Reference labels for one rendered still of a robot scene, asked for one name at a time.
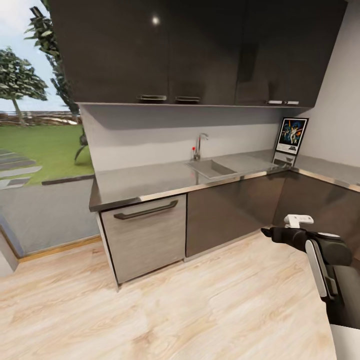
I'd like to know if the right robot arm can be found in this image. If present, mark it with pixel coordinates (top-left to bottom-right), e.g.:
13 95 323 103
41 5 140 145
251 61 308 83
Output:
261 214 360 360

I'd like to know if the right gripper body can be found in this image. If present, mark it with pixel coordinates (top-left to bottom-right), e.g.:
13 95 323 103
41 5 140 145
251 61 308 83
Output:
271 226 307 248

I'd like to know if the poster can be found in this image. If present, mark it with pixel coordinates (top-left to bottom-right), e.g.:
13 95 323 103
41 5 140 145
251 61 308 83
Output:
275 117 309 156

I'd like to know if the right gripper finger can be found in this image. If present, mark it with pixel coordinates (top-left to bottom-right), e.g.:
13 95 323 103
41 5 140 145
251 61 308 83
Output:
261 228 272 238

